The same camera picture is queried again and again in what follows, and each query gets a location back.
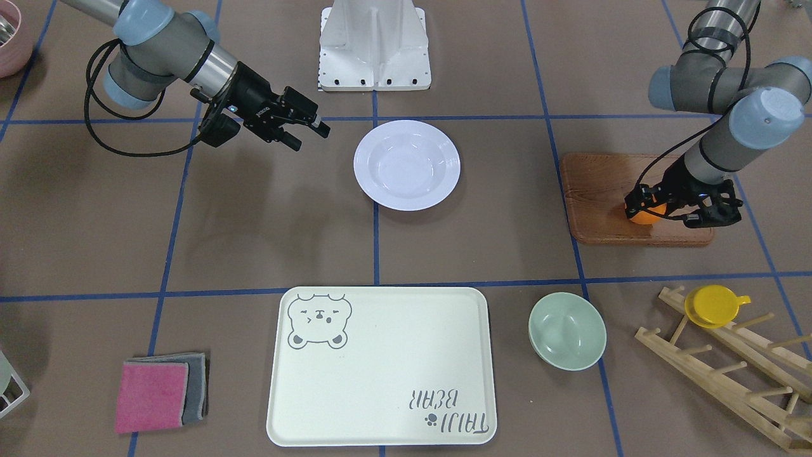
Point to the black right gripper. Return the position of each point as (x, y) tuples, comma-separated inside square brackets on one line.
[(252, 94)]

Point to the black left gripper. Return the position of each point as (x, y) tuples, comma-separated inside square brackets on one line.
[(677, 182)]

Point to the orange fruit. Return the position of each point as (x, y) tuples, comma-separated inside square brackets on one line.
[(650, 216)]

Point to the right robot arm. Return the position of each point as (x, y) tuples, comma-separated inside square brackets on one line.
[(154, 46)]

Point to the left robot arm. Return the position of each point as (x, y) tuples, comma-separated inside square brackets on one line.
[(757, 110)]

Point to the cream bear tray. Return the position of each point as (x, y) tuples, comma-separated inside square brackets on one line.
[(382, 366)]

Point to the wooden cutting board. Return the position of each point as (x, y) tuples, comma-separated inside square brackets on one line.
[(595, 186)]

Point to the yellow mug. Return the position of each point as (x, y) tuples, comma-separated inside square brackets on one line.
[(713, 306)]

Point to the white plate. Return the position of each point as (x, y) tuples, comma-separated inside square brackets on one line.
[(407, 165)]

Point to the green bowl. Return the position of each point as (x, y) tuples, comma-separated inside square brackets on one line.
[(567, 331)]

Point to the wooden mug rack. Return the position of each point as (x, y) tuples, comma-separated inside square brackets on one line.
[(763, 382)]

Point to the pink bowl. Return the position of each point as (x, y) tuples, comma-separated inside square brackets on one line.
[(17, 51)]

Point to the pink sponge cloth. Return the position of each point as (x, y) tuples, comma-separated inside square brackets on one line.
[(151, 396)]

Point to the white cup rack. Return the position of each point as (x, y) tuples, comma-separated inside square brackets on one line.
[(13, 389)]

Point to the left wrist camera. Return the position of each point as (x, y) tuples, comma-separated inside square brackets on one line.
[(716, 205)]

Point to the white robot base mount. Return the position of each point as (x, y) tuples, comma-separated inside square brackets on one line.
[(373, 46)]

